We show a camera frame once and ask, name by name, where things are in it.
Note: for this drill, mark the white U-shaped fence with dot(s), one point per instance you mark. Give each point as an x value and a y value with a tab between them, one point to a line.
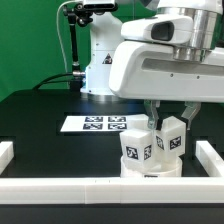
61	174

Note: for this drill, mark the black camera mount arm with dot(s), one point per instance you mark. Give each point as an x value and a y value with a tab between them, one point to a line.
76	16

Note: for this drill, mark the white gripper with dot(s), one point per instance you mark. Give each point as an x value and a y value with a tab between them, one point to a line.
144	67

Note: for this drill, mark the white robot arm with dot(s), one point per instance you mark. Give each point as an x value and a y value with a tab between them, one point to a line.
208	20

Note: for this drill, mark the white camera on mount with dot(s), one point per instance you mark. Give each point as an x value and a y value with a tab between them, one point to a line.
99	4

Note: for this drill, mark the white fiducial marker sheet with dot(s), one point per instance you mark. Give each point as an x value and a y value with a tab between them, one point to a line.
98	123

